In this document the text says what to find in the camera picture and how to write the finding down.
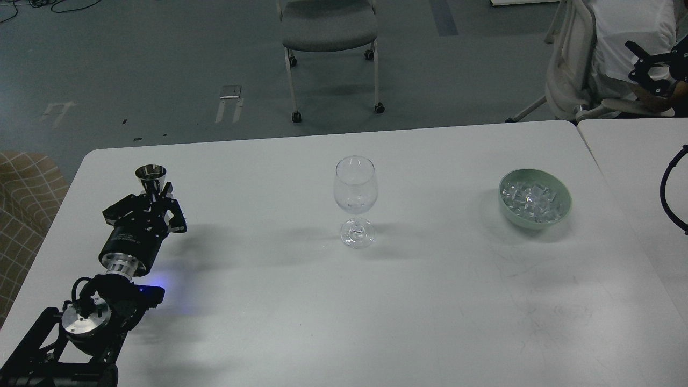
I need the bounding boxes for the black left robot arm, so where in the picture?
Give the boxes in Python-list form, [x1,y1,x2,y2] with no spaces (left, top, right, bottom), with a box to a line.
[2,175,187,386]

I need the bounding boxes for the person in white shirt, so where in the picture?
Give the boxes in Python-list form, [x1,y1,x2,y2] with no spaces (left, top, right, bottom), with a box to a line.
[587,1,686,117]

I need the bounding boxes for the clear wine glass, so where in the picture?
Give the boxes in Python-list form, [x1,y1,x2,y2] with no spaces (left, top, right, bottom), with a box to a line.
[333,156,378,248]

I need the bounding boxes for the steel double jigger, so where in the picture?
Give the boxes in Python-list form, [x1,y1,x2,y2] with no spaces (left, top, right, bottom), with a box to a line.
[135,164,167,203]

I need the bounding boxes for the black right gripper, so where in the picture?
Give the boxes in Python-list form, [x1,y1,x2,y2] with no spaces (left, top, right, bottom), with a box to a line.
[626,41,687,97]

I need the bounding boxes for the black floor cables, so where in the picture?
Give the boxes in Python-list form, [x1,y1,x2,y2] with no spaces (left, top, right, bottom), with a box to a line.
[0,0,103,23]

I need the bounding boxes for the grey office chair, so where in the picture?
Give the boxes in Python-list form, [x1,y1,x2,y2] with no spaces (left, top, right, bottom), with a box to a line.
[276,1,386,123]

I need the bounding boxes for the clear ice cubes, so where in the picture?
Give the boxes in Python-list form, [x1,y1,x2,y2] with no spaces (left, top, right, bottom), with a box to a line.
[500,181,561,224]

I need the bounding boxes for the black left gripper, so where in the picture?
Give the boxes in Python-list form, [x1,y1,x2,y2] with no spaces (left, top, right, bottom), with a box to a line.
[99,182,188,277]

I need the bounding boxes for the green bowl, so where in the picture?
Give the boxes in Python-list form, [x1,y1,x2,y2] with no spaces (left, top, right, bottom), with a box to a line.
[497,169,573,231]

